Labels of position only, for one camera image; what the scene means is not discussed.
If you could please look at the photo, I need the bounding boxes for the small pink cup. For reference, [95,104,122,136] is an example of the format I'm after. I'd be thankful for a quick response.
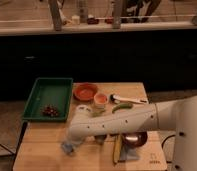
[94,93,108,106]

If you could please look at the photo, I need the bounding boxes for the small metal cup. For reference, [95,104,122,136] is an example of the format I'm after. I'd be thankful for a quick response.
[95,135,107,145]

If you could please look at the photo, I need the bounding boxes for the green cucumber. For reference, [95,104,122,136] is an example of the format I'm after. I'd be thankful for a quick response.
[112,103,133,113]

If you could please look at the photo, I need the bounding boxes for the blue sponge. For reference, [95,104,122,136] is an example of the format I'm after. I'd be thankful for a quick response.
[61,142,74,155]

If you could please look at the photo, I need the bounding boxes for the green plastic tray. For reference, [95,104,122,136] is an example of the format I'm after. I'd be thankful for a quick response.
[22,77,73,122]

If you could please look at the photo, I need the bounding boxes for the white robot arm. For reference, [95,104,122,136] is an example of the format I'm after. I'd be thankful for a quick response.
[67,96,197,171]

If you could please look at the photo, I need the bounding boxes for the grey cloth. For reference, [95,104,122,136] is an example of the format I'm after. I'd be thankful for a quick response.
[119,146,139,162]

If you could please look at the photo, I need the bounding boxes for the yellow banana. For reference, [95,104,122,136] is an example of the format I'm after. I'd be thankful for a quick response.
[113,135,122,164]

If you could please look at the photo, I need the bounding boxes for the black cable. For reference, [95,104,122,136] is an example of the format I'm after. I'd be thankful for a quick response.
[160,134,171,150]

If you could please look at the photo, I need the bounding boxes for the dark purple bowl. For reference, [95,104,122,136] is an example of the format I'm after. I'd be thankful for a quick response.
[122,132,148,148]

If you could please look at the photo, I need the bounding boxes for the white handled brush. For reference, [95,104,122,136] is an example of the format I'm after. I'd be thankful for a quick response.
[110,94,148,104]

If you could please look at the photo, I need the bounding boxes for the dark red grape bunch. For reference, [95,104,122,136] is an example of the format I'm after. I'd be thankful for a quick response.
[42,106,59,117]

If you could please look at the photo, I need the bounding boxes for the orange bowl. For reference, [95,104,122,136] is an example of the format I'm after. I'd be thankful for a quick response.
[73,83,98,101]

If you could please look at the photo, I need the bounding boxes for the light green cup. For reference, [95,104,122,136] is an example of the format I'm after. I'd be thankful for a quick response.
[92,109,106,117]

